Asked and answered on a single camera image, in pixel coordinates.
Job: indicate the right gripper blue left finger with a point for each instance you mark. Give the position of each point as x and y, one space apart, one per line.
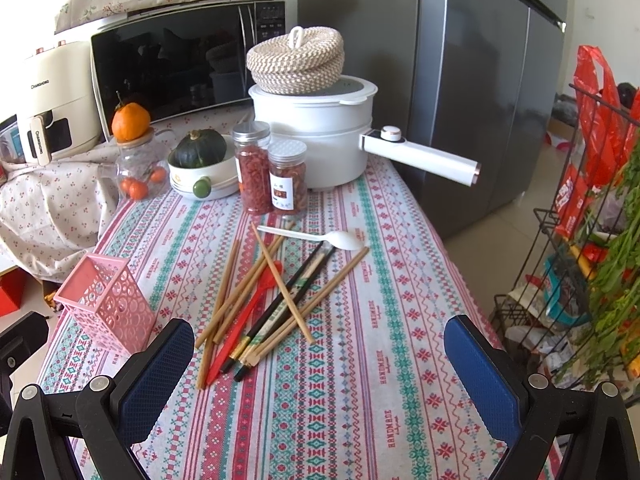
110 414

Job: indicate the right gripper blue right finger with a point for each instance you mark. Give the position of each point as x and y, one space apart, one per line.
528 413

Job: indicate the pink perforated utensil holder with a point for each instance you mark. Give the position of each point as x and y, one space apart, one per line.
105 300

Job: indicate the red plastic spoon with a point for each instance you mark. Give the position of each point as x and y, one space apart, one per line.
265 282

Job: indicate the white plastic spoon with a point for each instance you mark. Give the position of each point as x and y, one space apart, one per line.
343 240

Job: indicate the green leafy vegetables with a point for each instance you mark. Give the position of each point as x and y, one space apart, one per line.
613 337

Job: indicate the red gift box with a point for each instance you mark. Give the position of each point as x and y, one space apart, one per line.
12 285

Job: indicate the small-flower cloth on side table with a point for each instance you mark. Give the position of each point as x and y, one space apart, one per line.
52 215

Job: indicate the glass jar with tomatoes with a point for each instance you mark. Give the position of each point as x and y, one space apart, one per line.
142 170

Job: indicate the white bowl with green knob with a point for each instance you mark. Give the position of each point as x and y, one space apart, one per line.
207 183

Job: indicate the dark green squash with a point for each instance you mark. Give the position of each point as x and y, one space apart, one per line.
199 148

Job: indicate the short jar labelled dried fruit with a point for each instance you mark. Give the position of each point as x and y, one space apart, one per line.
287 174

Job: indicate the orange tangerine on jar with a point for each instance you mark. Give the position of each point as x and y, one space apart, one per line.
130 121

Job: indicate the cream air fryer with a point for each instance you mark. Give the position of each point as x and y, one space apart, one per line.
58 116

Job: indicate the red plastic bag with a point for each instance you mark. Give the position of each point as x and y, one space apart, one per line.
609 134

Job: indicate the tall jar red goji berries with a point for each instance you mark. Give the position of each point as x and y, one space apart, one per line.
251 142

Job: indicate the grey refrigerator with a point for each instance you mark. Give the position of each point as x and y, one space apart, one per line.
475 78

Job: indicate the black microwave oven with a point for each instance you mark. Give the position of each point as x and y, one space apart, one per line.
174 60

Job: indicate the black wire rack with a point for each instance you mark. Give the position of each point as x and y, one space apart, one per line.
542 319

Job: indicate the white electric pot with handle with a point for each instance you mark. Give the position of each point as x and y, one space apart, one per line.
337 127

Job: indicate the woven rope lidded basket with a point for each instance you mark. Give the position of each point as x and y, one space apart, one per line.
304 60

